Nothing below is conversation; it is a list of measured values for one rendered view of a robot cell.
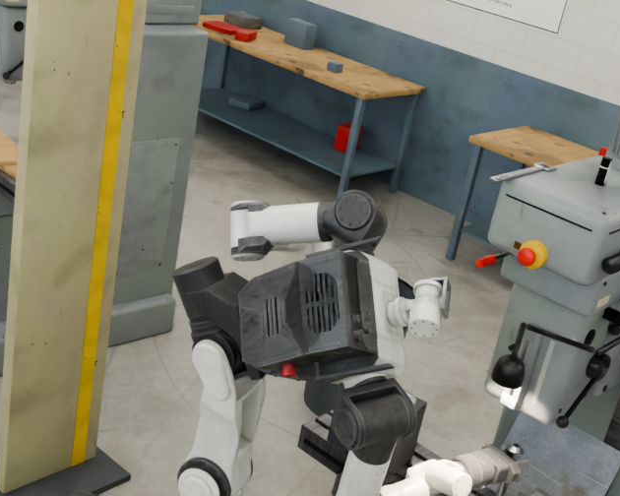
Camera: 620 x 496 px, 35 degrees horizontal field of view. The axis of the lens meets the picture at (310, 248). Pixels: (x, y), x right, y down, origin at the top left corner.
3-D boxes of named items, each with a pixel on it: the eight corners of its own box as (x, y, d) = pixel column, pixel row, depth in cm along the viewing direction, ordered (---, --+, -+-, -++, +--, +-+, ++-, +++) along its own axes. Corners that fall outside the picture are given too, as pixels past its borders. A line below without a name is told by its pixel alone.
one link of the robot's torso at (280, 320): (221, 405, 201) (373, 379, 184) (214, 249, 211) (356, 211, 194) (297, 415, 226) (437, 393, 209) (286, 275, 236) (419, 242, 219)
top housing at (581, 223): (586, 291, 201) (609, 219, 194) (480, 242, 216) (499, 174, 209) (674, 250, 235) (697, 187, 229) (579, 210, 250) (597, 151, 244)
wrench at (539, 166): (500, 184, 204) (502, 181, 203) (485, 178, 206) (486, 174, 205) (556, 170, 221) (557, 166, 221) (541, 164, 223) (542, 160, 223)
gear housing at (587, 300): (589, 321, 212) (602, 280, 208) (496, 276, 226) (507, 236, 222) (651, 288, 236) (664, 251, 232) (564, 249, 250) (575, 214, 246)
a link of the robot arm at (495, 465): (525, 462, 239) (490, 471, 233) (515, 493, 243) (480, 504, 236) (490, 433, 249) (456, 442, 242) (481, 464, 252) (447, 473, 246)
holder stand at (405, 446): (393, 475, 265) (408, 414, 257) (326, 440, 275) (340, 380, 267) (412, 458, 275) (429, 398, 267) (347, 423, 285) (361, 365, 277)
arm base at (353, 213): (315, 242, 207) (366, 251, 204) (328, 184, 209) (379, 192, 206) (332, 253, 222) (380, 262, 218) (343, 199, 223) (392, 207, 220)
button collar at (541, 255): (538, 274, 205) (546, 248, 203) (515, 262, 209) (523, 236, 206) (543, 272, 207) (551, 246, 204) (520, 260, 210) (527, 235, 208)
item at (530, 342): (513, 409, 229) (537, 333, 221) (499, 402, 231) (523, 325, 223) (522, 404, 232) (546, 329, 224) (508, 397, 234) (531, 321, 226)
